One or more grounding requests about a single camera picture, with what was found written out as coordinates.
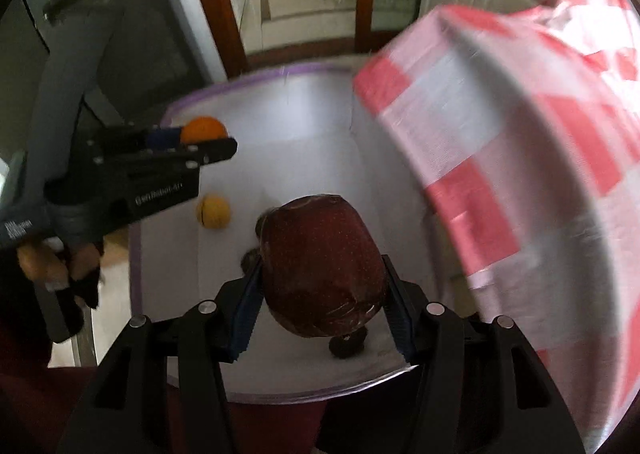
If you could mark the orange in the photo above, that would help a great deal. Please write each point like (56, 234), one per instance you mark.
(202, 129)

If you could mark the red apple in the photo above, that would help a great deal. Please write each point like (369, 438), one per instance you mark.
(320, 264)

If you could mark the wooden door frame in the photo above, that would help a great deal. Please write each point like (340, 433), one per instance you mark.
(220, 9)

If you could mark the person's left hand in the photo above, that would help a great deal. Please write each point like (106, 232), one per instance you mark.
(42, 261)

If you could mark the dark grey appliance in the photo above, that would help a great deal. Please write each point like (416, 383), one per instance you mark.
(150, 24)

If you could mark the white box with purple rim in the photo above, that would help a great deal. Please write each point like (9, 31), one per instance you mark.
(300, 159)

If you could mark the small yellow striped pepino melon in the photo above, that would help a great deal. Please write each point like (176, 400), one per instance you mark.
(216, 213)

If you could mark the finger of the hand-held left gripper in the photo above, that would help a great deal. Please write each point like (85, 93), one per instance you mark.
(165, 138)
(215, 149)

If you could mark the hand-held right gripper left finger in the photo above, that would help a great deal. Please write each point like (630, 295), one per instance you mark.
(245, 316)

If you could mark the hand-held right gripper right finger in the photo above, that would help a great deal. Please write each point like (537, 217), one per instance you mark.
(400, 321)

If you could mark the large dark water chestnut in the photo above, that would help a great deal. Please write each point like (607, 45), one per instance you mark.
(347, 346)

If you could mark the red white checkered tablecloth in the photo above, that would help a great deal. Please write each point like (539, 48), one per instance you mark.
(500, 134)

